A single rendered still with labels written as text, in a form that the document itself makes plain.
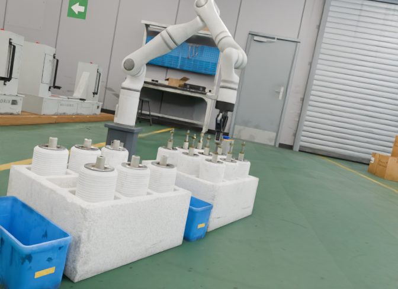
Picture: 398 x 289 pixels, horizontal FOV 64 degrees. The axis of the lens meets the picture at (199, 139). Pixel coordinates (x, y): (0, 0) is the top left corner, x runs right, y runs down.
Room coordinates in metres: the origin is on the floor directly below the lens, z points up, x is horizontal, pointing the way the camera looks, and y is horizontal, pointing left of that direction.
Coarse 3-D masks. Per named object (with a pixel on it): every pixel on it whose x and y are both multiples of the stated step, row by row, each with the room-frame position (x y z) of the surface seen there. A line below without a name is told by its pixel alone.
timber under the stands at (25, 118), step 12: (0, 120) 2.62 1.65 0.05; (12, 120) 2.77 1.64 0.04; (24, 120) 2.93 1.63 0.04; (36, 120) 3.11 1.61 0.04; (48, 120) 3.32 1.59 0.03; (60, 120) 3.56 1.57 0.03; (72, 120) 3.83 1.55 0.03; (84, 120) 4.15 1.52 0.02; (96, 120) 4.52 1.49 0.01; (108, 120) 4.99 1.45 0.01
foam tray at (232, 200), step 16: (144, 160) 1.37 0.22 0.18; (176, 176) 1.26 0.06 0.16; (192, 176) 1.24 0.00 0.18; (192, 192) 1.21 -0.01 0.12; (208, 192) 1.17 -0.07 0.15; (224, 192) 1.22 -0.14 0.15; (240, 192) 1.34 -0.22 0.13; (224, 208) 1.24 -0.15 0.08; (240, 208) 1.37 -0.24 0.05; (208, 224) 1.16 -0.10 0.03; (224, 224) 1.26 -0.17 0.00
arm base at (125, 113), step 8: (120, 96) 1.50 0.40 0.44; (128, 96) 1.48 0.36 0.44; (136, 96) 1.50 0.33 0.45; (120, 104) 1.49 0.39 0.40; (128, 104) 1.48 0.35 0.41; (136, 104) 1.51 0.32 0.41; (120, 112) 1.48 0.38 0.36; (128, 112) 1.48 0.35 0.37; (136, 112) 1.52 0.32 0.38; (120, 120) 1.48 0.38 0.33; (128, 120) 1.49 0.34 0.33
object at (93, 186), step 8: (80, 168) 0.78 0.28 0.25; (80, 176) 0.77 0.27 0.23; (88, 176) 0.75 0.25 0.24; (96, 176) 0.75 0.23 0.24; (104, 176) 0.76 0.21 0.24; (112, 176) 0.78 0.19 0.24; (80, 184) 0.76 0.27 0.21; (88, 184) 0.75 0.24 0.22; (96, 184) 0.75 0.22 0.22; (104, 184) 0.76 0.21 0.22; (112, 184) 0.78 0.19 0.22; (80, 192) 0.76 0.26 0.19; (88, 192) 0.75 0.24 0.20; (96, 192) 0.75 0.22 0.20; (104, 192) 0.76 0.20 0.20; (112, 192) 0.79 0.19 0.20; (88, 200) 0.75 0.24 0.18; (96, 200) 0.76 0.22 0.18; (104, 200) 0.77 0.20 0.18
